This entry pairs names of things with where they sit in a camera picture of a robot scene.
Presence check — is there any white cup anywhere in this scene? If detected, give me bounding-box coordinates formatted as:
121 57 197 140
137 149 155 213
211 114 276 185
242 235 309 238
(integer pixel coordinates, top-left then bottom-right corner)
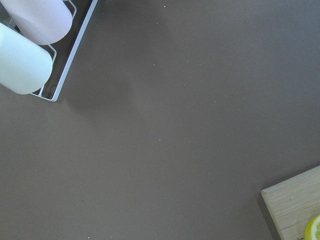
0 24 53 95

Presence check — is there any pink cup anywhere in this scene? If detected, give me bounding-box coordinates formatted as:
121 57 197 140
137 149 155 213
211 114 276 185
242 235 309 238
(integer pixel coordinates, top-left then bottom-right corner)
0 0 73 45

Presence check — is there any wooden cutting board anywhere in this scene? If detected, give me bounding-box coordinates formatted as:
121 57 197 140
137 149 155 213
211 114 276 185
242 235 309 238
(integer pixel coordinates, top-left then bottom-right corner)
261 166 320 240

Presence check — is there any lemon slice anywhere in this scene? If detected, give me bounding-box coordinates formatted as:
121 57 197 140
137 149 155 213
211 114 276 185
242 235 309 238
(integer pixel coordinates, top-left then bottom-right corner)
304 215 320 240

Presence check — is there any white wire cup rack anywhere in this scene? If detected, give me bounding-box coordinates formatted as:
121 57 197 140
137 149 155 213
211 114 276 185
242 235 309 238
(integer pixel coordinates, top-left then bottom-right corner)
32 0 97 102

